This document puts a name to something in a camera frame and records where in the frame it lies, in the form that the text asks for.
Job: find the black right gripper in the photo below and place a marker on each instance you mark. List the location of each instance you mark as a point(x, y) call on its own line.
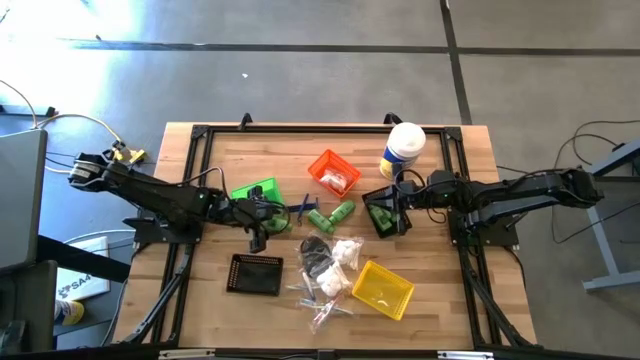
point(417, 195)

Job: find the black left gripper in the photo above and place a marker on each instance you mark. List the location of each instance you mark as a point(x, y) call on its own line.
point(245, 212)

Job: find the blue disposable razor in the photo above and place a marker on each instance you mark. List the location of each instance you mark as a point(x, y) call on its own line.
point(312, 205)
point(303, 216)

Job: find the green plastic basket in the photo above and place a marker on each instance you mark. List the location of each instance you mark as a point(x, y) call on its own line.
point(242, 192)

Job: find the black plastic basket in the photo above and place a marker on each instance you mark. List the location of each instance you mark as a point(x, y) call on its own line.
point(372, 194)
point(255, 275)

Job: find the vanity pack bag with card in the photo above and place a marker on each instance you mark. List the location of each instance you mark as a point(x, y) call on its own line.
point(335, 180)

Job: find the blue toothbrush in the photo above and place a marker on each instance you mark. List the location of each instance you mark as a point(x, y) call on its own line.
point(320, 304)

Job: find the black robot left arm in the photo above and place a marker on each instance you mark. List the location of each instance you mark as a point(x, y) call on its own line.
point(165, 197)

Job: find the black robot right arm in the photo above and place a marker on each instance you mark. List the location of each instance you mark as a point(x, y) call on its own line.
point(525, 192)

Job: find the clear bag with black item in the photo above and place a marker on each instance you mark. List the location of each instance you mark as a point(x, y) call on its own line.
point(315, 255)

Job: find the orange plastic basket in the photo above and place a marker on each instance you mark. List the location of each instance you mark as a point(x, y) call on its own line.
point(317, 167)

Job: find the disinfecting wipes canister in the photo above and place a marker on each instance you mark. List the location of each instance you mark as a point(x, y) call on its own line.
point(405, 140)

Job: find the white toothbrush in clear bag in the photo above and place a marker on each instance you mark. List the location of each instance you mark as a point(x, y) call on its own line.
point(295, 288)

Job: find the blue-head toothbrush in clear bag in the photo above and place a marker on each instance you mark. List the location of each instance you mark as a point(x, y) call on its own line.
point(307, 285)

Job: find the yellow plastic basket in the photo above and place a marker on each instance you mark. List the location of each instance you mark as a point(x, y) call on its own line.
point(382, 290)

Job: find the black clamp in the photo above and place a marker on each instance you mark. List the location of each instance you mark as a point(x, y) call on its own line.
point(245, 121)
point(391, 118)

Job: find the red toothbrush in clear bag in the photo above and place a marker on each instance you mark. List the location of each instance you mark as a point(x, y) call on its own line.
point(340, 299)

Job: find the white printed box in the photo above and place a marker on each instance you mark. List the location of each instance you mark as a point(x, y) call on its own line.
point(80, 285)

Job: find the yellow blue container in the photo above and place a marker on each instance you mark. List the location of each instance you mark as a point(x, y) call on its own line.
point(72, 312)

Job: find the grey laptop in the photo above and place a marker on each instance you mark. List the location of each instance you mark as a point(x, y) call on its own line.
point(22, 200)

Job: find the black furniture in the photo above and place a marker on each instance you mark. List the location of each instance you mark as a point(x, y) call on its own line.
point(30, 300)

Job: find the black aluminium table frame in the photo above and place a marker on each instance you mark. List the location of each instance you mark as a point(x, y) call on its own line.
point(325, 129)

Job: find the silver metal bracket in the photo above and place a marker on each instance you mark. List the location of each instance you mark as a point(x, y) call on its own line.
point(185, 354)
point(465, 355)

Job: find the grey desk frame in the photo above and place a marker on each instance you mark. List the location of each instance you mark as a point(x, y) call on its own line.
point(600, 240)

